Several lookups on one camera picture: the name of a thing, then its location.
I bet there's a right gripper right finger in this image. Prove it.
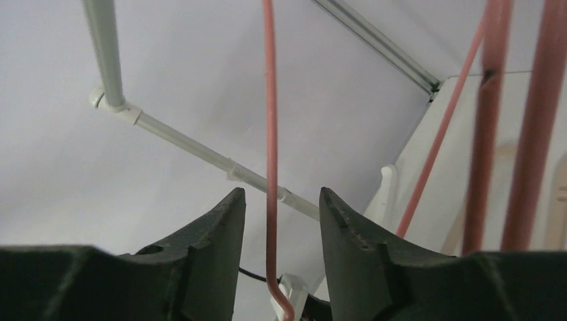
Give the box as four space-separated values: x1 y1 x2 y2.
319 187 566 320

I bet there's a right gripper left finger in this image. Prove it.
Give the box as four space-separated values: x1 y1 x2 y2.
1 188 246 320

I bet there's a pink wire hanger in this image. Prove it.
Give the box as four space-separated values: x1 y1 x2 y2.
261 0 295 320
461 0 514 256
396 1 566 251

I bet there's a beige hanger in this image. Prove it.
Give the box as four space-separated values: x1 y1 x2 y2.
544 154 566 251
440 141 517 256

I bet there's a metal clothes rack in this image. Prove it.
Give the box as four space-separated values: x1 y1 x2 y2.
83 1 320 221

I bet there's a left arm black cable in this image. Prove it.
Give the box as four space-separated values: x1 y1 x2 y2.
238 267 280 284

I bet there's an aluminium frame structure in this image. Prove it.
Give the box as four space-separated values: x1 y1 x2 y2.
314 0 442 100

